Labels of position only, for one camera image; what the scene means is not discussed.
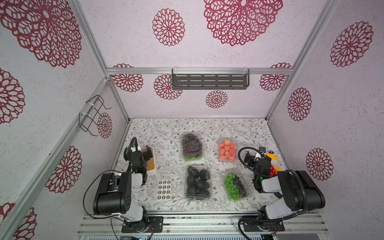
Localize sticker label sheet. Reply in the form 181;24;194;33
157;180;173;200

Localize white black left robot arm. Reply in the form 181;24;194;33
93;146;153;232

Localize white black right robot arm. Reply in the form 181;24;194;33
238;148;326;224

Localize white wooden tissue box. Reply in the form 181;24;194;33
145;147;158;176

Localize yellow red plush toy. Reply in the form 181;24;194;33
266;151;282;177

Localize clear box green grapes blueberries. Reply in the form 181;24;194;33
221;169;251;202

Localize clear box purple grapes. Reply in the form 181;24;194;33
181;133;204;161

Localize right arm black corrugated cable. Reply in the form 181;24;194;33
237;146;271;178

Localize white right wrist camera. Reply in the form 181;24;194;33
254;147;267;161

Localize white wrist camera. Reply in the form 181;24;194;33
129;145;142;152
254;147;267;161

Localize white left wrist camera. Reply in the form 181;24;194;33
129;145;142;152

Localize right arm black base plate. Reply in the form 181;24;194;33
239;216;286;232

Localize black wire wall rack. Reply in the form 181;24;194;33
78;95;112;139

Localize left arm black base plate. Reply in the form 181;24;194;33
122;216;164;234

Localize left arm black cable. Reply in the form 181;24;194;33
82;169;122;219

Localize grey metal wall shelf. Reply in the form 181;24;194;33
171;69;250;90

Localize aluminium mounting rail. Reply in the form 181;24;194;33
75;212;329;238

